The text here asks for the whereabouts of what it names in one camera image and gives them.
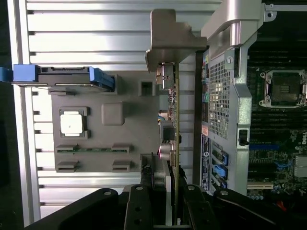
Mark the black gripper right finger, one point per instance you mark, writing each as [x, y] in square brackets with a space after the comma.
[195, 208]

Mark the silver CPU chip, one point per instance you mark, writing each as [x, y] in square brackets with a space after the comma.
[71, 125]

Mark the dark grey open PC case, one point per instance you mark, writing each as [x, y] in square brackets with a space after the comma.
[223, 95]

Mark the hard disk in blue caddy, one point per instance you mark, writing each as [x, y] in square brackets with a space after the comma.
[62, 74]

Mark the white expansion slot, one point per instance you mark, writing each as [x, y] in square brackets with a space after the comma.
[260, 185]

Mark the CPU socket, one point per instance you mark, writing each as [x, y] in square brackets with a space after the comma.
[283, 88]

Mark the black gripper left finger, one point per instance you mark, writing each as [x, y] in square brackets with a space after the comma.
[140, 208]

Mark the grey chipset heatsink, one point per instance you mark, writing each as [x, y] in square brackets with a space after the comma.
[301, 165]

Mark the green motherboard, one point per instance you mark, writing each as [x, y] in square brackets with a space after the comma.
[287, 136]

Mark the green loose RAM stick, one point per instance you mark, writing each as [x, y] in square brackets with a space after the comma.
[96, 149]

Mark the grey parts rack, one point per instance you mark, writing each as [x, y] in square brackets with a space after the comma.
[134, 103]

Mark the blue expansion slot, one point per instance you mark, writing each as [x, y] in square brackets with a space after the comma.
[263, 146]

